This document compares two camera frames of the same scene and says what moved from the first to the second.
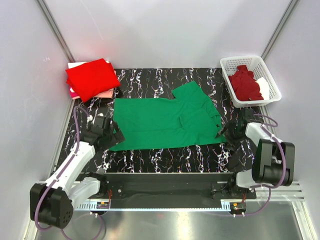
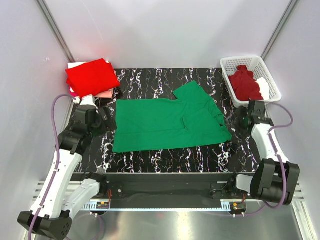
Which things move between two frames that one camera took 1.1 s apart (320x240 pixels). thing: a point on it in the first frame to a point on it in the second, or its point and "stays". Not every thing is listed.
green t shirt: x=191 y=118 stays
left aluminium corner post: x=55 y=30 stays
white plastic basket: x=255 y=64 stays
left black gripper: x=117 y=136 to x=106 y=126
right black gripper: x=232 y=143 to x=241 y=112
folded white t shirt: x=71 y=64 stays
